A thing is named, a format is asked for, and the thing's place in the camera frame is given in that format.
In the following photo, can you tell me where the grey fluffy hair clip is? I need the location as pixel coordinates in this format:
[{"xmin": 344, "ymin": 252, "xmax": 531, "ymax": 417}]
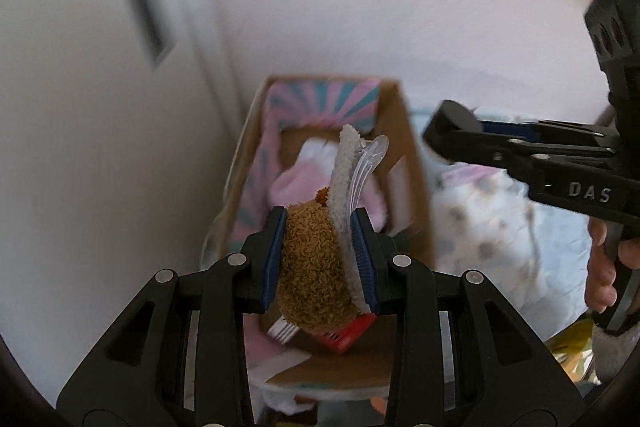
[{"xmin": 327, "ymin": 124, "xmax": 391, "ymax": 314}]

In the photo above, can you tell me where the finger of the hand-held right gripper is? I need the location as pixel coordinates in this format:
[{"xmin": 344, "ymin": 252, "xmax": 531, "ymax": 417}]
[
  {"xmin": 476, "ymin": 118, "xmax": 614, "ymax": 144},
  {"xmin": 422, "ymin": 99, "xmax": 617, "ymax": 194}
]

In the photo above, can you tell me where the yellow packet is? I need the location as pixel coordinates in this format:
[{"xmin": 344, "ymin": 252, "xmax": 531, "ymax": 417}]
[{"xmin": 545, "ymin": 319, "xmax": 599, "ymax": 389}]

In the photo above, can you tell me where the red plastic item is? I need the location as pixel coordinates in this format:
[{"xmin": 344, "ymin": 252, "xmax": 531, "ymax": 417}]
[{"xmin": 315, "ymin": 313, "xmax": 377, "ymax": 353}]

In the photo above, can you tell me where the white door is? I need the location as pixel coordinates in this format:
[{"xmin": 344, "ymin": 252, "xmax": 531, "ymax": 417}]
[{"xmin": 0, "ymin": 0, "xmax": 247, "ymax": 408}]

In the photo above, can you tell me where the white spotted fabric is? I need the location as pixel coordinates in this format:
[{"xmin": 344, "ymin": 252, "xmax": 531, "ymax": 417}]
[{"xmin": 410, "ymin": 107, "xmax": 603, "ymax": 344}]

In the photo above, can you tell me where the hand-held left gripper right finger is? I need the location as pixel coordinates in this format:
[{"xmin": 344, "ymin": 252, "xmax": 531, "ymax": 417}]
[{"xmin": 350, "ymin": 208, "xmax": 586, "ymax": 427}]

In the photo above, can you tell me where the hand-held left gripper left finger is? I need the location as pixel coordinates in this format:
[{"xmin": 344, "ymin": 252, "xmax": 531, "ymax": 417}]
[{"xmin": 56, "ymin": 206, "xmax": 288, "ymax": 427}]

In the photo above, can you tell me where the fluffy pink towel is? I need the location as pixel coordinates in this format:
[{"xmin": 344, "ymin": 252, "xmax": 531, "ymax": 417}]
[{"xmin": 270, "ymin": 139, "xmax": 389, "ymax": 234}]

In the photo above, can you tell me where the pink striped cardboard box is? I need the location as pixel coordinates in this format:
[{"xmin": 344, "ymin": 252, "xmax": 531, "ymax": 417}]
[{"xmin": 200, "ymin": 76, "xmax": 437, "ymax": 395}]

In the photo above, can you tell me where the person's right hand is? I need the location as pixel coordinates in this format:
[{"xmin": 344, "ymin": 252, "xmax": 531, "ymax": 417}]
[{"xmin": 586, "ymin": 217, "xmax": 640, "ymax": 314}]

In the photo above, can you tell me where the brown plush toy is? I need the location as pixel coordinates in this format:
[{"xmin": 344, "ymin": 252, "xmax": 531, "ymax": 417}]
[{"xmin": 267, "ymin": 187, "xmax": 362, "ymax": 346}]

